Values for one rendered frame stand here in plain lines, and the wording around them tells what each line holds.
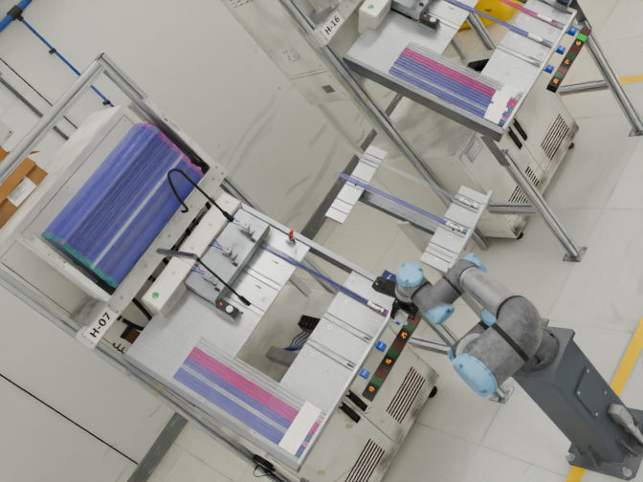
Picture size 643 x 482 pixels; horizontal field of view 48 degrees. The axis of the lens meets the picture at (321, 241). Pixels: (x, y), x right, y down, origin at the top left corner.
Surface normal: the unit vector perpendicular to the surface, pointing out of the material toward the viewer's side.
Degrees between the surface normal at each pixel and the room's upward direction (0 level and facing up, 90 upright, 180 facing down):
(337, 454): 90
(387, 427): 90
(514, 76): 45
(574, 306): 0
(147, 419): 90
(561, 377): 90
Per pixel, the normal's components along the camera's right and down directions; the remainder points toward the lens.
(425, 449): -0.61, -0.62
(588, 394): 0.62, 0.00
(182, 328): -0.05, -0.43
